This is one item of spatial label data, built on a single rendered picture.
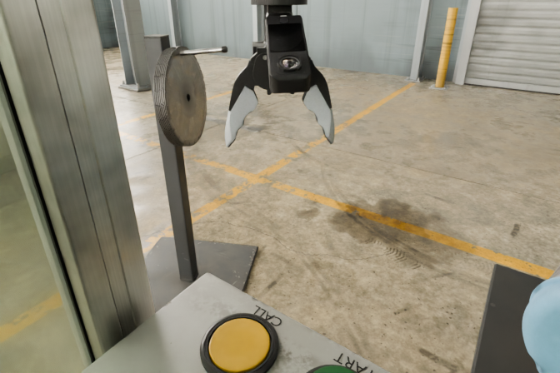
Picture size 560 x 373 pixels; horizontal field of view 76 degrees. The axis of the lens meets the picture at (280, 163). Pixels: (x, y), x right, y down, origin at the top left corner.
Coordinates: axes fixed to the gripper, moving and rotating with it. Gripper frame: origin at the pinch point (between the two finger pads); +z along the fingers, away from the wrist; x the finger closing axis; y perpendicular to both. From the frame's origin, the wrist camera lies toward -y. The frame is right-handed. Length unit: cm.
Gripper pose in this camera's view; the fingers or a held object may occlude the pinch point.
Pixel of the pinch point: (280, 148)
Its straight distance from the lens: 51.0
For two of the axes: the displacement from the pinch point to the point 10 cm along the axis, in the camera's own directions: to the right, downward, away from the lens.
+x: -10.0, 0.3, -0.7
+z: 0.0, 9.1, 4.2
